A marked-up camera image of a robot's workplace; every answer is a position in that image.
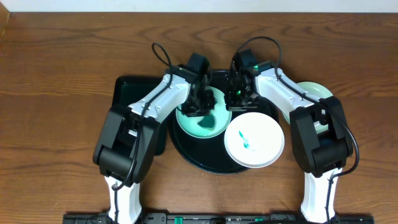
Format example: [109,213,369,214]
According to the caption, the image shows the black rectangular tray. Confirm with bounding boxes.
[112,75,167,156]

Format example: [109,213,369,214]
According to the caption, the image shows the white plate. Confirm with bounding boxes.
[224,112,285,169]

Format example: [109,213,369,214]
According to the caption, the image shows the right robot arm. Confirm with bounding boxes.
[224,65,359,223]

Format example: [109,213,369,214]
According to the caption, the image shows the light green plate top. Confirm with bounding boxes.
[175,86,232,139]

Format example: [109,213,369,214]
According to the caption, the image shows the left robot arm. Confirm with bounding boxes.
[93,65,215,223]

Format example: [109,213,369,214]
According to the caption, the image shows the light green plate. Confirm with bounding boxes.
[282,80,333,134]
[175,86,232,139]

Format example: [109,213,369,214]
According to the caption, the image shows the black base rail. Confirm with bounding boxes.
[62,212,375,224]

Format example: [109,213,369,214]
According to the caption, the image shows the green scrubbing sponge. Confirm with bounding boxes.
[198,114,216,131]

